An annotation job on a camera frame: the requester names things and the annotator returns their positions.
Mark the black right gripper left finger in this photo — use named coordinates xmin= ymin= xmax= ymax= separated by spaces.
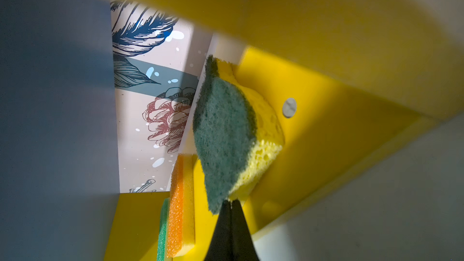
xmin=204 ymin=200 xmax=232 ymax=261

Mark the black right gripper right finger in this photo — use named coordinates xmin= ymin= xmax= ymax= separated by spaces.
xmin=231 ymin=200 xmax=259 ymax=261

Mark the orange topped sponge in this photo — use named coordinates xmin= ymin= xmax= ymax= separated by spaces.
xmin=167 ymin=154 xmax=195 ymax=258

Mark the green topped sponge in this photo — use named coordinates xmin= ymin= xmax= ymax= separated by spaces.
xmin=157 ymin=198 xmax=170 ymax=261

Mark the dark green wavy scourer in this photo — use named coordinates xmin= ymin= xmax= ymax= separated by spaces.
xmin=193 ymin=56 xmax=285 ymax=215

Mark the yellow shelf unit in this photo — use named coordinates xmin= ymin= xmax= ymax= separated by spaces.
xmin=0 ymin=0 xmax=464 ymax=261

